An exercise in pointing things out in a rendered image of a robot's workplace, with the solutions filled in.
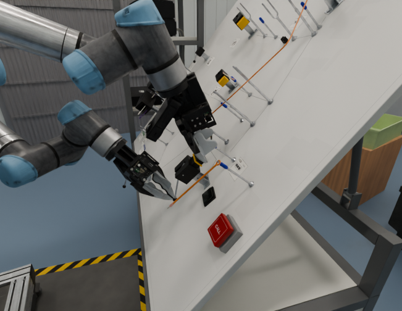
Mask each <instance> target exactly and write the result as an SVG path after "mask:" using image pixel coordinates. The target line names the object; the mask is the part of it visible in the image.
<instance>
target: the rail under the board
mask: <svg viewBox="0 0 402 311"><path fill-rule="evenodd" d="M132 145H133V151H134V152H135V146H134V143H132ZM136 196H137V204H138V219H139V227H140V241H141V256H142V264H143V278H144V293H145V301H146V311H151V307H150V300H149V288H148V276H147V269H146V257H145V251H144V239H143V227H142V220H141V207H140V195H139V192H138V191H136Z"/></svg>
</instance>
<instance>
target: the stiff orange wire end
mask: <svg viewBox="0 0 402 311"><path fill-rule="evenodd" d="M218 161H219V163H218V162H216V164H215V165H214V166H213V167H212V168H211V169H210V170H208V171H207V172H206V173H205V174H204V175H203V176H202V177H201V178H200V179H199V180H198V181H196V182H195V183H194V184H193V185H192V186H191V187H189V188H188V189H187V190H186V191H185V192H184V193H183V194H182V195H181V196H180V197H179V198H177V199H176V200H175V201H174V202H173V203H171V204H170V205H169V207H172V206H173V205H174V204H175V203H176V202H177V201H178V200H179V199H180V198H181V197H182V196H183V195H184V194H186V193H187V192H188V191H189V190H190V189H191V188H192V187H193V186H194V185H195V184H197V183H198V182H199V181H200V180H201V179H202V178H204V177H205V176H206V175H207V174H208V173H209V172H210V171H211V170H212V169H213V168H215V167H216V166H218V165H220V163H221V161H220V160H218ZM217 163H218V164H217ZM169 207H168V208H169Z"/></svg>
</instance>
